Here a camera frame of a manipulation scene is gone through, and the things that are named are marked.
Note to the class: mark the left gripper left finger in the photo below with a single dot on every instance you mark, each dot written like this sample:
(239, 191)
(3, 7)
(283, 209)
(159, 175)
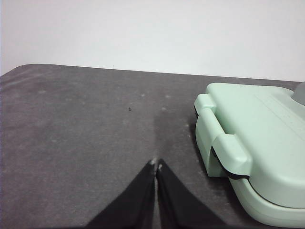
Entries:
(133, 202)

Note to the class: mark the mint green breakfast machine base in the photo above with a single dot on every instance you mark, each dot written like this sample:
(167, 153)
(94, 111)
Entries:
(262, 211)

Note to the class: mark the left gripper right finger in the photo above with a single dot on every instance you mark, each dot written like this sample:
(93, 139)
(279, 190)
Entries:
(176, 202)

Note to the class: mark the mint green griddle cover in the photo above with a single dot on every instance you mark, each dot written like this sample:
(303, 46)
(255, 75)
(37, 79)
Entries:
(262, 131)

